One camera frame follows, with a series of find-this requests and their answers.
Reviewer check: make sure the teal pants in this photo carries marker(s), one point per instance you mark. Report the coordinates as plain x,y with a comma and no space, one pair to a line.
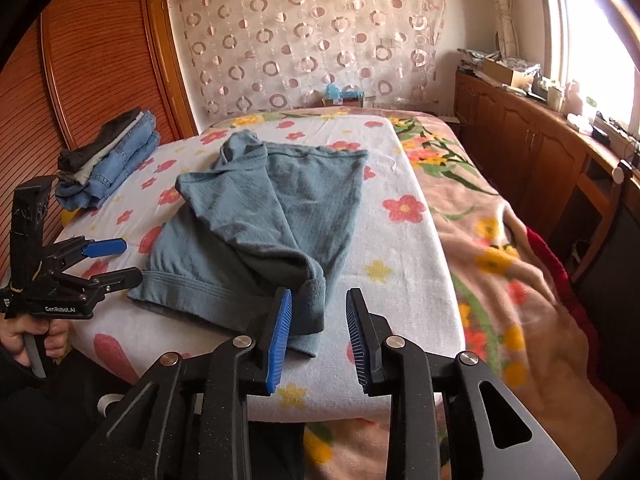
280,200

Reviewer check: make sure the circle patterned curtain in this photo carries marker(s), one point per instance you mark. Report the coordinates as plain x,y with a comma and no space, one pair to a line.
300,35

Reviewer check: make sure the small black box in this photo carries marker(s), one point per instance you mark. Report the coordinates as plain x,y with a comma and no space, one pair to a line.
600,135

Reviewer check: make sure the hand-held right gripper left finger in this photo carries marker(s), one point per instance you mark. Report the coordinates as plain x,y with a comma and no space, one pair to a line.
280,340

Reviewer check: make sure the folded dark garment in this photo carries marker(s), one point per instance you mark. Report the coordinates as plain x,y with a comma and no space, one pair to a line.
107,135

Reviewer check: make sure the folded khaki garment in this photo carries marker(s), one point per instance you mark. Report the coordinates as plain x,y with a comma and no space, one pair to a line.
99,162

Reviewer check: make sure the pile of papers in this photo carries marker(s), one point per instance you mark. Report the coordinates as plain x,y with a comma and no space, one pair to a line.
475,57

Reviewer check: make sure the wooden chair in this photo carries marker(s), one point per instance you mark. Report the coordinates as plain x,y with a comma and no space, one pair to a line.
600,220

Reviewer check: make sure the blue toy on bed head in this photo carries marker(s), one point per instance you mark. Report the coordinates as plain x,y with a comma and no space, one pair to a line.
340,94

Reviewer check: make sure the wooden wardrobe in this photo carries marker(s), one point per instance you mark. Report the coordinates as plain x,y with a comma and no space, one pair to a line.
100,50

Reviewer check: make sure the pink figurine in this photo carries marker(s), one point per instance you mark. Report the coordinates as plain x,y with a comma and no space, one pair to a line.
575,96

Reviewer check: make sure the pink floral blanket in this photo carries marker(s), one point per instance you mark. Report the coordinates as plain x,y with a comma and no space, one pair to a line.
480,240

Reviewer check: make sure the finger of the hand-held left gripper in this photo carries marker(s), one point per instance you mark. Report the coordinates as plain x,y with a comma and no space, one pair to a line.
117,278
102,248

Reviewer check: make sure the lace curtain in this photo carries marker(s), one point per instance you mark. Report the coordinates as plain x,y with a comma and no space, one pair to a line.
502,5

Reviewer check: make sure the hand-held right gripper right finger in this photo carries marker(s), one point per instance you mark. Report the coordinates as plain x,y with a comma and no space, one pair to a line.
356,340

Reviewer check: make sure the wooden cabinet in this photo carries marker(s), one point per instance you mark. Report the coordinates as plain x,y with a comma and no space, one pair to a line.
525,135

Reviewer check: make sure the white floral blanket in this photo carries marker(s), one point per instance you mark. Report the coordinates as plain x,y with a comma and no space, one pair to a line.
400,270

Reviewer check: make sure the pile of folded clothes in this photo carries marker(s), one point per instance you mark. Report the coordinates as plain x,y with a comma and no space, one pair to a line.
120,162

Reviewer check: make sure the cardboard box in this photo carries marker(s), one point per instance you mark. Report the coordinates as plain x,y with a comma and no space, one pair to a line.
505,72

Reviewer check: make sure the window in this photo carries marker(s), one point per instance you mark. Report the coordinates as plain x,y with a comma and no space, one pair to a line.
595,25

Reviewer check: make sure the red blanket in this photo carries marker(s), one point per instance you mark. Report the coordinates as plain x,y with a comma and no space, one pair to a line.
555,265

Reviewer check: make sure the person's left forearm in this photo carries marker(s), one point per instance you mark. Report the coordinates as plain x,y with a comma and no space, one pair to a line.
50,420

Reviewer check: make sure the yellow cloth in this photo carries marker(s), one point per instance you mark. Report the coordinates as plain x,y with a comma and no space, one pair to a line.
67,216

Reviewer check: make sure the person's left hand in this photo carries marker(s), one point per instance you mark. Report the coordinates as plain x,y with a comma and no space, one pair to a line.
15,337

